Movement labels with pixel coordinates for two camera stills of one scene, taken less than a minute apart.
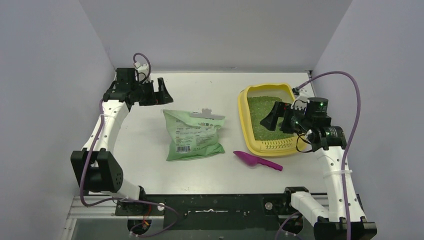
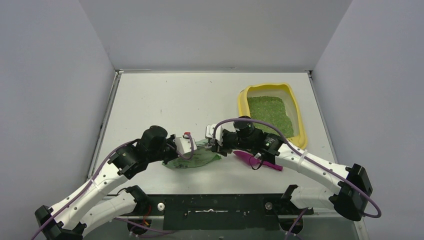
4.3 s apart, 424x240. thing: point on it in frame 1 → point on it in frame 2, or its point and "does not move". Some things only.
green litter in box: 259,107 does not move
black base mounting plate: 214,212 does not move
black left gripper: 161,97 → 175,154
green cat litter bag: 193,137 → 201,156
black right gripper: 284,117 → 218,141
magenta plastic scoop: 252,160 does not move
